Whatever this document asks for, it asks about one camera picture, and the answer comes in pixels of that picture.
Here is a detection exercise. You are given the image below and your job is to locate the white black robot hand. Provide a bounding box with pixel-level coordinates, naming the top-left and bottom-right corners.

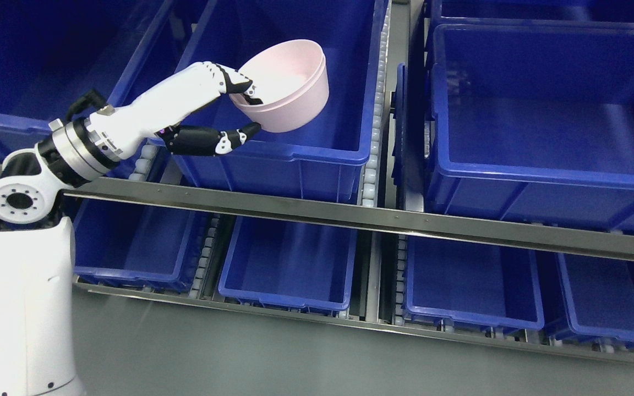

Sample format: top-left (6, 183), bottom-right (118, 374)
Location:
top-left (89, 61), bottom-right (262, 158)

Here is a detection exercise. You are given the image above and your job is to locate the pink bowl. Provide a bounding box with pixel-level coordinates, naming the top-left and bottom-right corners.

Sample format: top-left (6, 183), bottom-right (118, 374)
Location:
top-left (231, 64), bottom-right (330, 133)
top-left (229, 38), bottom-right (329, 118)

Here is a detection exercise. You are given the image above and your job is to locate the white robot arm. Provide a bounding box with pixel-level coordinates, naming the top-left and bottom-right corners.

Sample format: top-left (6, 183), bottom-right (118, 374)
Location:
top-left (0, 89), bottom-right (118, 395)

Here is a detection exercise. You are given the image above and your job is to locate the blue bin upper middle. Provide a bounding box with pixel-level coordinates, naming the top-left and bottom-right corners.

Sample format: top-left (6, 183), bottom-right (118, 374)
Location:
top-left (172, 1), bottom-right (388, 203)

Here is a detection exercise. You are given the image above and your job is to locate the blue bin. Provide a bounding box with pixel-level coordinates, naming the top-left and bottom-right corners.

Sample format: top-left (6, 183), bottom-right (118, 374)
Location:
top-left (217, 217), bottom-right (358, 316)
top-left (172, 1), bottom-right (388, 203)
top-left (425, 24), bottom-right (634, 233)
top-left (74, 200), bottom-right (208, 293)
top-left (537, 251), bottom-right (634, 349)
top-left (0, 1), bottom-right (192, 161)
top-left (402, 236), bottom-right (544, 335)

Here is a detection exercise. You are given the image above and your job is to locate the blue bin lower middle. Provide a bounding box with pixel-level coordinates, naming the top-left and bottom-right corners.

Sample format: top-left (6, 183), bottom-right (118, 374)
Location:
top-left (217, 217), bottom-right (358, 316)

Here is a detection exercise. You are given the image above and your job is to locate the blue bin upper left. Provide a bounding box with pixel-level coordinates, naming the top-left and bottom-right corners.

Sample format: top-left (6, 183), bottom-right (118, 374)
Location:
top-left (0, 1), bottom-right (192, 161)

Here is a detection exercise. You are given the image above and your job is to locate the blue bin lower left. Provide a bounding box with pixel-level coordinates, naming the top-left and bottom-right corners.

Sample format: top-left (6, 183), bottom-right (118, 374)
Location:
top-left (74, 200), bottom-right (208, 293)

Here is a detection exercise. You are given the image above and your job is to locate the blue bin upper right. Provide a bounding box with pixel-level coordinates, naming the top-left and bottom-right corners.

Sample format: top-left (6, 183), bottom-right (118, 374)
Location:
top-left (425, 24), bottom-right (634, 233)

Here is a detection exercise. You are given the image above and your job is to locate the blue bin lower far right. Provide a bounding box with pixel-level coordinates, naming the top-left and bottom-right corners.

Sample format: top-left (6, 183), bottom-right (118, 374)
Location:
top-left (537, 251), bottom-right (634, 349)

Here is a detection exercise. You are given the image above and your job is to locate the metal shelf rail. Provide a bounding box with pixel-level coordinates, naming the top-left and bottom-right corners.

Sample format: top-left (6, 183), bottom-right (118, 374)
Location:
top-left (67, 177), bottom-right (634, 261)

